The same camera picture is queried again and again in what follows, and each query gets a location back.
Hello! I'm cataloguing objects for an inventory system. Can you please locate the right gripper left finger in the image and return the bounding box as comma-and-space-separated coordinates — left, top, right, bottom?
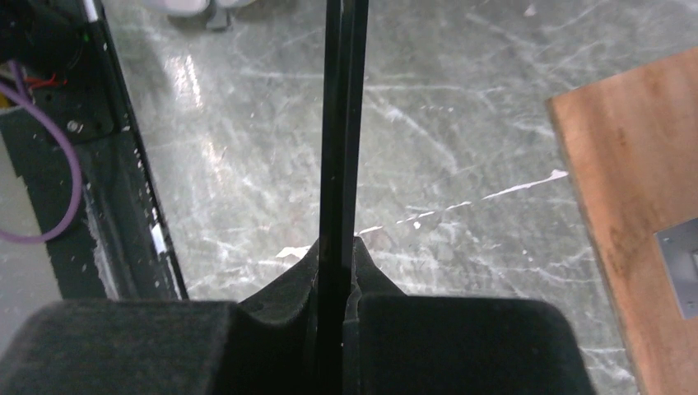
1, 247, 318, 394

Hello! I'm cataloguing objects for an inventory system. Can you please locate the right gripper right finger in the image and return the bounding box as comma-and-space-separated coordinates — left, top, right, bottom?
342, 238, 594, 394

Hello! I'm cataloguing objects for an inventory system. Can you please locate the black folding umbrella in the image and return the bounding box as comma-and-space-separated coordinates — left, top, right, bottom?
315, 1, 369, 394

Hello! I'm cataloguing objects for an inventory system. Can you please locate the beige umbrella case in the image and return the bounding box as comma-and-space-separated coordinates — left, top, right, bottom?
142, 0, 255, 17

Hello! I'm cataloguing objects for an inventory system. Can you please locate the wooden base board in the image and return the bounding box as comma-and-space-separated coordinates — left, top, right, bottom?
547, 48, 697, 394

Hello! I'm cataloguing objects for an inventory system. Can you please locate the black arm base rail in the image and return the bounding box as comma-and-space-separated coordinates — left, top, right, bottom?
1, 1, 187, 300

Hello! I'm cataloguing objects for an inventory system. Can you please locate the grey metal stand post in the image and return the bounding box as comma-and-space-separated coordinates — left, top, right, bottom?
655, 218, 697, 319

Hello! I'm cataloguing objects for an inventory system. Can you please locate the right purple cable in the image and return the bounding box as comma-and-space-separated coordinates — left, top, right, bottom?
0, 59, 84, 244

